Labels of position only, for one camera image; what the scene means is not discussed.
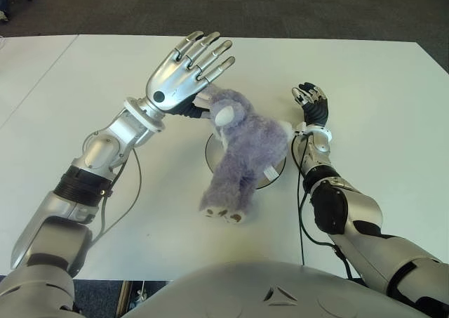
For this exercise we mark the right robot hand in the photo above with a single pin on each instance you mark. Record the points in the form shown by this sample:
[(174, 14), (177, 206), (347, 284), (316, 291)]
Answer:
[(317, 111)]

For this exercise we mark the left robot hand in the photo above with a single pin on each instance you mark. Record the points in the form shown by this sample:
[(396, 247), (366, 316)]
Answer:
[(175, 83)]

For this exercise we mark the purple plush bunny doll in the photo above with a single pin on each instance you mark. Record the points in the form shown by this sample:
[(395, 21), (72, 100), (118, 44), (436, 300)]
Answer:
[(245, 146)]

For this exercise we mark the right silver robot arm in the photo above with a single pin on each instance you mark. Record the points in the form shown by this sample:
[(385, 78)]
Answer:
[(365, 209)]

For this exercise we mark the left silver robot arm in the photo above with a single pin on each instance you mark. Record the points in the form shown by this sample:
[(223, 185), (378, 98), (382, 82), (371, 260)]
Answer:
[(70, 198)]

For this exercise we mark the white plate black rim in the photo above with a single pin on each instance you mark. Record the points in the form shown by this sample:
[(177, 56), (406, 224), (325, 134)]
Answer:
[(212, 153)]

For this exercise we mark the white sneaker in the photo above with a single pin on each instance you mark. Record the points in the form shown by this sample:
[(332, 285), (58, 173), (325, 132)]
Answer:
[(3, 17)]

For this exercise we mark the grey robot torso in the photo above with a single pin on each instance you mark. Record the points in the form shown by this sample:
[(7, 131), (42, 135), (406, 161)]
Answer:
[(245, 290)]

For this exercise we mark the metal frame under table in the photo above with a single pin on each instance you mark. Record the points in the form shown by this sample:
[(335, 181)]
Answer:
[(124, 293)]

